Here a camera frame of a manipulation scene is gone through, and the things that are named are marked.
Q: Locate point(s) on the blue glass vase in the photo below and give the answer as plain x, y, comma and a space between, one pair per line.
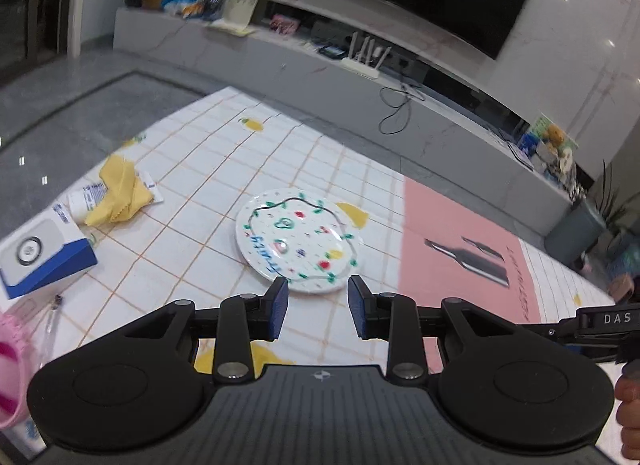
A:
214, 5

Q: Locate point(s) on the blue and white box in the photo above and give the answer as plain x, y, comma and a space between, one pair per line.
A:
45, 257

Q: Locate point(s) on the pink round toy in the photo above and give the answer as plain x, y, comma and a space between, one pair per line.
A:
12, 375

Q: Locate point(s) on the yellow cloth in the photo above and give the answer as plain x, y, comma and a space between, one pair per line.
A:
120, 195

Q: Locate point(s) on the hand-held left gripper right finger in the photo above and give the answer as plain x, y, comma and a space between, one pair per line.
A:
357, 307

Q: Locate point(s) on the white drawing card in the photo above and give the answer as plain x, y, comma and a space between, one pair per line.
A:
244, 7

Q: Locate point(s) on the white tube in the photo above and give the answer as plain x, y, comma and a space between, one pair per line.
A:
85, 200

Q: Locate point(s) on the pink placemat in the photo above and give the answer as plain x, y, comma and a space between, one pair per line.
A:
450, 250

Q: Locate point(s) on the grey trash bin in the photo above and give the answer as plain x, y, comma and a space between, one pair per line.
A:
575, 232

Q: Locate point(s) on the blue snack packets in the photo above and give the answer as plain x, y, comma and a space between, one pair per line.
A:
182, 4

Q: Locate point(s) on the blue water bottle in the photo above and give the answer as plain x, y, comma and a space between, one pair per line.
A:
627, 257

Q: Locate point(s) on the yellow papers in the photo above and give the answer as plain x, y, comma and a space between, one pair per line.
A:
232, 27

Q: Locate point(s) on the grey marble tv cabinet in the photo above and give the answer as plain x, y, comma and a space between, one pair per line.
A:
300, 85

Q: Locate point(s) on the pink photo card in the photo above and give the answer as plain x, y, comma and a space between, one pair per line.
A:
284, 25

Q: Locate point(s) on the pink small fan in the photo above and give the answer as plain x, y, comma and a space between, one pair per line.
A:
622, 289

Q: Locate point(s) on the teddy bear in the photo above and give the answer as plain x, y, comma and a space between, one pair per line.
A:
556, 137

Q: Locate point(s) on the black set-top box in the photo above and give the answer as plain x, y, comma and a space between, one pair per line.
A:
332, 51

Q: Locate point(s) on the person's right hand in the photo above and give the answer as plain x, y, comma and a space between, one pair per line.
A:
631, 405

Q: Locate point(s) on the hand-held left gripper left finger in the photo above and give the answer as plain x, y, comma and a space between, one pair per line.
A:
279, 307

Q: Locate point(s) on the white painted plate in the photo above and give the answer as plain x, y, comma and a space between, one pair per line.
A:
297, 240

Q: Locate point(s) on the checkered lemon tablecloth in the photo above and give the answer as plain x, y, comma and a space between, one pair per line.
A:
200, 170

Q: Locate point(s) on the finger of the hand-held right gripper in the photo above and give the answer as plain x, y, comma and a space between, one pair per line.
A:
560, 331

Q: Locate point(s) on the pen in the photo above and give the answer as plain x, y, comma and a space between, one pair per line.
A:
52, 320

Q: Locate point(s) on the tall floor plant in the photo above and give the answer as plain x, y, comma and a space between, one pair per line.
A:
617, 200

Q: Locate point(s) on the white router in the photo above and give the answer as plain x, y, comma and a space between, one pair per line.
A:
362, 65

